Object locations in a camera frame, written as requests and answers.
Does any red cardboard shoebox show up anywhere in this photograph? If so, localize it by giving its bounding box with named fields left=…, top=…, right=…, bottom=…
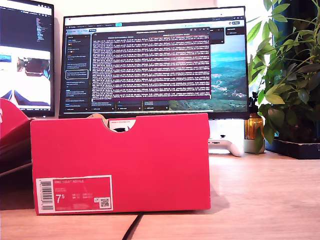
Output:
left=0, top=97, right=211, bottom=216

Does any wide black Huawei monitor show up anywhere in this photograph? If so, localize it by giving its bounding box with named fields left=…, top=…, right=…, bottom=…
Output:
left=59, top=6, right=251, bottom=120

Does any white game controller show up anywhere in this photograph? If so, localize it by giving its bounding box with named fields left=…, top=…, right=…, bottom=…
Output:
left=208, top=134, right=245, bottom=158

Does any pale round pot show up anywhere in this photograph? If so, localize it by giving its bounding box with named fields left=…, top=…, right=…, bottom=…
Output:
left=243, top=138, right=266, bottom=154

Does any amber glass pump bottle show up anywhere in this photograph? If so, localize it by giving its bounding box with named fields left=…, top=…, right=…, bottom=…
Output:
left=244, top=91, right=265, bottom=140

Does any green leafy potted plant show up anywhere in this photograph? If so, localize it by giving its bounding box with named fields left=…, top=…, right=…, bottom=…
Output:
left=246, top=0, right=320, bottom=153

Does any dark rectangular planter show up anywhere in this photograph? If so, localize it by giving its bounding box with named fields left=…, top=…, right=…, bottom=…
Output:
left=264, top=138, right=320, bottom=160

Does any narrow black computer monitor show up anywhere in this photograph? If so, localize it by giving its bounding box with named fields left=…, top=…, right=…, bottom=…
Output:
left=0, top=0, right=55, bottom=118

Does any black cable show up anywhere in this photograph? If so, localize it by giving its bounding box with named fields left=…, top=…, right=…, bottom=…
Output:
left=122, top=212, right=145, bottom=240

